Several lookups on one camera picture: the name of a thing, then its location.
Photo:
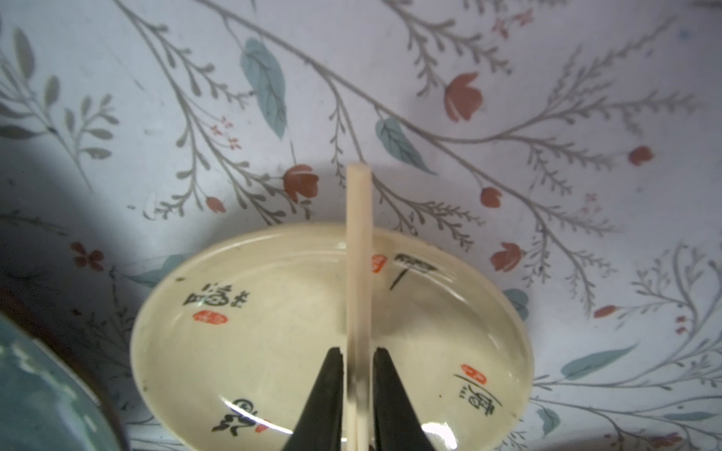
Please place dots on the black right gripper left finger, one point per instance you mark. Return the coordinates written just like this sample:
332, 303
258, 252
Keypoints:
320, 423

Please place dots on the dark green glass plate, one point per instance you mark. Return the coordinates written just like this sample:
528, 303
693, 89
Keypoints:
44, 404

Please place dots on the cream round plate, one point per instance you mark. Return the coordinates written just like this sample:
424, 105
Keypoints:
225, 350

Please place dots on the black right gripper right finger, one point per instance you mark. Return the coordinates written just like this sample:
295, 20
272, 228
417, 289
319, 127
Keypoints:
396, 426

